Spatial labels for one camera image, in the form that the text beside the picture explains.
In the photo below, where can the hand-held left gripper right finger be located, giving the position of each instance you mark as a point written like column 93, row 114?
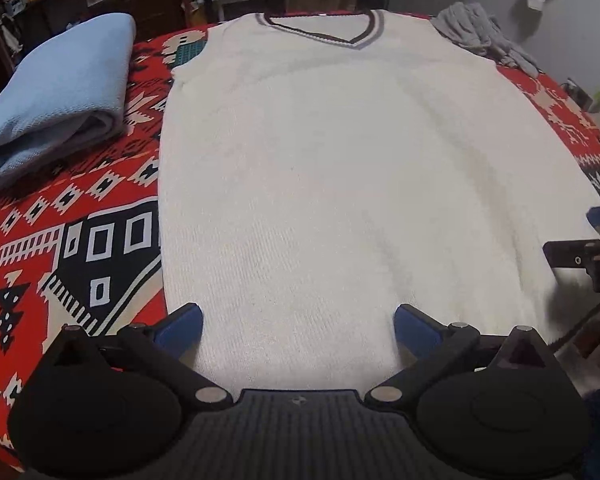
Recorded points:
column 415, row 331

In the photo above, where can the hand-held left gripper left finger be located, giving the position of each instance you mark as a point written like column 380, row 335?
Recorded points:
column 180, row 332

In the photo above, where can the white knit vest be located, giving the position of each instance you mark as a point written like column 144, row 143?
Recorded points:
column 355, row 160

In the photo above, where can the red patterned blanket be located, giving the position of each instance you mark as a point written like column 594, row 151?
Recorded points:
column 55, row 220

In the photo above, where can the crumpled grey garment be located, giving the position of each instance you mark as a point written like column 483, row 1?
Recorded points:
column 472, row 27

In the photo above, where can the light blue folded sweater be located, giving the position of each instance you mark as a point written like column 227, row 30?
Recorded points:
column 55, row 90

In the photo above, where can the green cutting mat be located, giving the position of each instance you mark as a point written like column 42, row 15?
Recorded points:
column 190, row 52

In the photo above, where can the brown wooden drawer chest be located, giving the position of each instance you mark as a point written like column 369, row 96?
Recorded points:
column 150, row 10

